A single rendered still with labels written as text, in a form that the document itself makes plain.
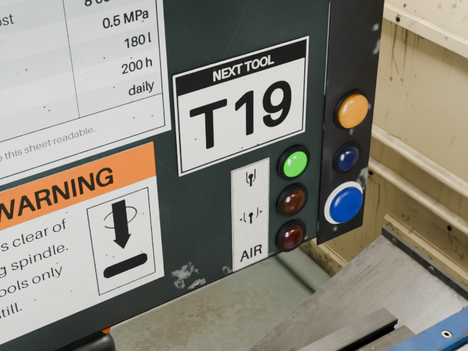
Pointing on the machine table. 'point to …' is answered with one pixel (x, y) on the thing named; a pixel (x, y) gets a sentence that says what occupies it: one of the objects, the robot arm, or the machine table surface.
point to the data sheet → (78, 80)
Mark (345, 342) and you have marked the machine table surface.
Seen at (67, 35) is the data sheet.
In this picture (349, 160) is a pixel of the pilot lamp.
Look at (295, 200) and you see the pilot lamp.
